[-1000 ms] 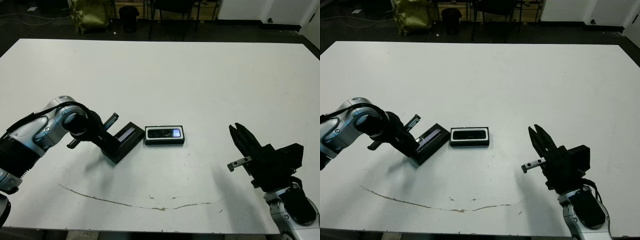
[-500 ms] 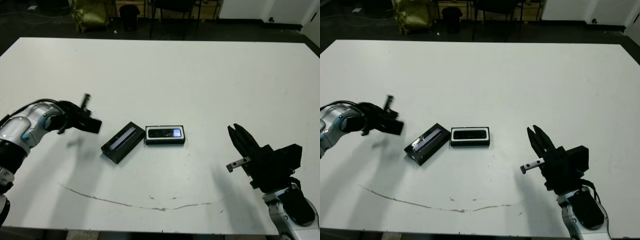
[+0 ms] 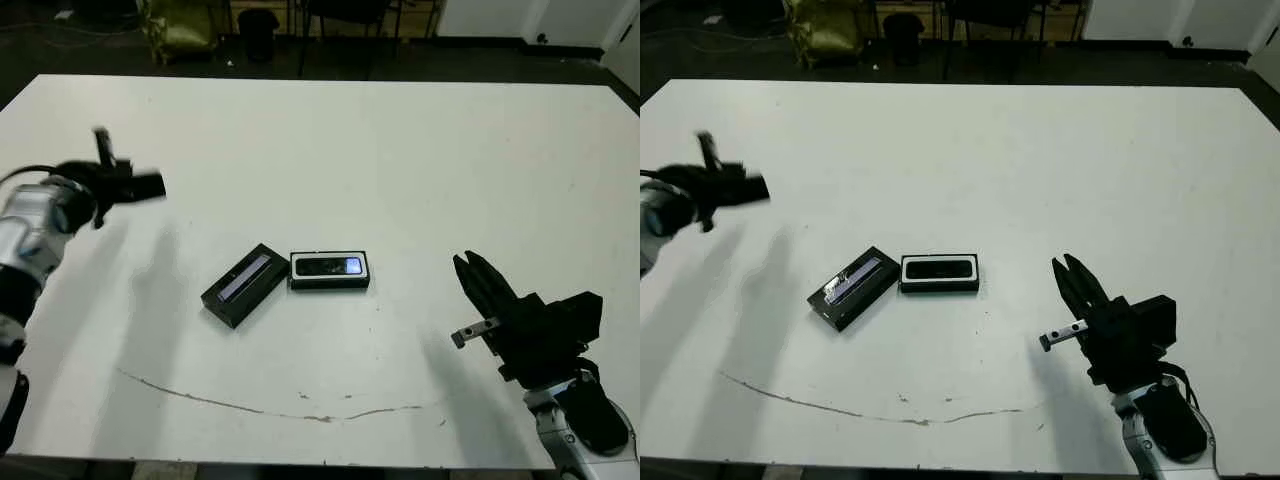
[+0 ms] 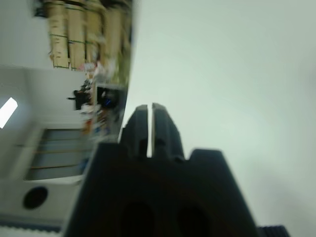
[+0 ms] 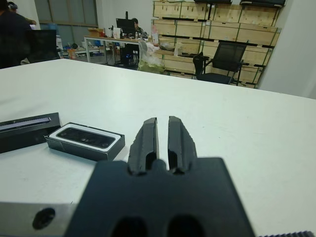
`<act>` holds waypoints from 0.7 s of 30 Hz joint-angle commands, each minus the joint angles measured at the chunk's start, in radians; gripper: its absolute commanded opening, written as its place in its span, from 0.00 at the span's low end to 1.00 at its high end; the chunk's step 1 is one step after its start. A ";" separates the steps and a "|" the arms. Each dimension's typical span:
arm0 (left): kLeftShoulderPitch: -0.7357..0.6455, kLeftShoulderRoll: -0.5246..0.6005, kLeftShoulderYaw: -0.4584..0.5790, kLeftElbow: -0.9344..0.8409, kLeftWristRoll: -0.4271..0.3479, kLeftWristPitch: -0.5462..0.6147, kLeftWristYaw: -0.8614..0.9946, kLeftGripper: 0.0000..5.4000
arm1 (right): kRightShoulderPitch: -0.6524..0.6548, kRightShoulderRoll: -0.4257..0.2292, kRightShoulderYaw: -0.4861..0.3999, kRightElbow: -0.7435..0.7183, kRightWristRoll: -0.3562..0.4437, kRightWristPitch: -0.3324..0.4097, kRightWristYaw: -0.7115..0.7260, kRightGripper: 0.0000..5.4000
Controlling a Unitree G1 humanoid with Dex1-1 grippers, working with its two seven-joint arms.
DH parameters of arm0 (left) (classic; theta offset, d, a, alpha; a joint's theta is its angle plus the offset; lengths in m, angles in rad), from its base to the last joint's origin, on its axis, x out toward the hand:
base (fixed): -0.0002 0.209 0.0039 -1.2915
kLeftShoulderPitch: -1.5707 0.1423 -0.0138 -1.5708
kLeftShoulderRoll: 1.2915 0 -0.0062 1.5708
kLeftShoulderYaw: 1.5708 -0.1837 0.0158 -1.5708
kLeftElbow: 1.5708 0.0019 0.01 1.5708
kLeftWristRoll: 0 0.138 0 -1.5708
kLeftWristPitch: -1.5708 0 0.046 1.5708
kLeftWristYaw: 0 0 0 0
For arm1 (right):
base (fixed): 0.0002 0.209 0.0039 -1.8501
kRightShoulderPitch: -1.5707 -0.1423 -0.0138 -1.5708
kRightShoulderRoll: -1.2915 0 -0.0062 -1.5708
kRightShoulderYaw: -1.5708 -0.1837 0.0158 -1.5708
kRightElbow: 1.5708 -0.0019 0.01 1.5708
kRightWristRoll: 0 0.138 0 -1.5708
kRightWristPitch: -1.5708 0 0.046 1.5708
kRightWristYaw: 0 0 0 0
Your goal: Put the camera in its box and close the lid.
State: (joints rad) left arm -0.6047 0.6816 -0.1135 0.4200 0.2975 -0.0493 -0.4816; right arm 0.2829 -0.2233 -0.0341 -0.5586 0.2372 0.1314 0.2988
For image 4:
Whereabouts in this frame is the gray slatted cabinet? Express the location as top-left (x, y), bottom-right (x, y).
top-left (23, 128), bottom-right (86, 182)

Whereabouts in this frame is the dark computer monitor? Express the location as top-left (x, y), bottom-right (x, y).
top-left (96, 85), bottom-right (120, 110)

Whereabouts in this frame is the person in dark clothes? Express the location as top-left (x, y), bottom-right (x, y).
top-left (66, 83), bottom-right (93, 111)

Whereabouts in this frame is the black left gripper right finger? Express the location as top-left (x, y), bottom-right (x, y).
top-left (151, 102), bottom-right (185, 161)

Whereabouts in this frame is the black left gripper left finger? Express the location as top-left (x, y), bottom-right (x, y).
top-left (120, 104), bottom-right (149, 159)

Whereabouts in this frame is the wooden crate stack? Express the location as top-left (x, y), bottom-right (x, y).
top-left (46, 0), bottom-right (133, 73)

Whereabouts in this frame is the ceiling light panel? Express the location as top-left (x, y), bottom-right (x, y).
top-left (0, 97), bottom-right (19, 129)

